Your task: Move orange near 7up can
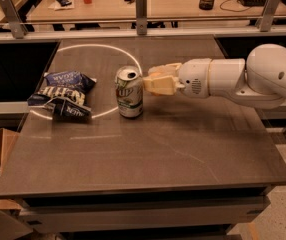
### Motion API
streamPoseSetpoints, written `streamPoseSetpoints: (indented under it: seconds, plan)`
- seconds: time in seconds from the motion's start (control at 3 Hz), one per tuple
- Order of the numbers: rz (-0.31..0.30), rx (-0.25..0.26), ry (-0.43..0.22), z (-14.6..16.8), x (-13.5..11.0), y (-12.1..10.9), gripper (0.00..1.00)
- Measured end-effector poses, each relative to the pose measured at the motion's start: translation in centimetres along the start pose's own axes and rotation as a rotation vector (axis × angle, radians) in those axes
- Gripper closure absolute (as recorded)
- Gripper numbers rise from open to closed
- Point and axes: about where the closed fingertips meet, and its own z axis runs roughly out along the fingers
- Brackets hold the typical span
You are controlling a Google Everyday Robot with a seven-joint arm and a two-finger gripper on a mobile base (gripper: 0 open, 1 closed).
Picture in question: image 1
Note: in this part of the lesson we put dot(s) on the middle metal bracket post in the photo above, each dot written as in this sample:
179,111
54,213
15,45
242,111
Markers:
141,17

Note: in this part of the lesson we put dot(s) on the left metal bracket post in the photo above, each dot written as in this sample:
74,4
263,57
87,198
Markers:
16,26

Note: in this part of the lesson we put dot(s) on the metal bracket post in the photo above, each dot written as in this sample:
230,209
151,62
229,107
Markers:
265,21
141,17
16,26

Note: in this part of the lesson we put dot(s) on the blue chip bag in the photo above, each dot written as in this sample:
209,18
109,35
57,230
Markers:
64,94

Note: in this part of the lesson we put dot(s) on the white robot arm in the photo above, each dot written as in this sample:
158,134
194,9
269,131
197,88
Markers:
257,81

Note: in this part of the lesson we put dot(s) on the black mesh cup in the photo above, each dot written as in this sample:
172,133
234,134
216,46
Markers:
206,4

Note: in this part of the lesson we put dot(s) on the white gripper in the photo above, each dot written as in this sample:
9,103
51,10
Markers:
195,75

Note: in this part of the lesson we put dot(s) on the metal rail bar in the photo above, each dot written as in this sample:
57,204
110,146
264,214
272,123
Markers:
129,20

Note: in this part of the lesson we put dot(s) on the green 7up can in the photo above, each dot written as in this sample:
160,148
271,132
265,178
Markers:
129,91

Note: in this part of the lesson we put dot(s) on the right metal bracket post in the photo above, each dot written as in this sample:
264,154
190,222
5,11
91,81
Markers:
265,21

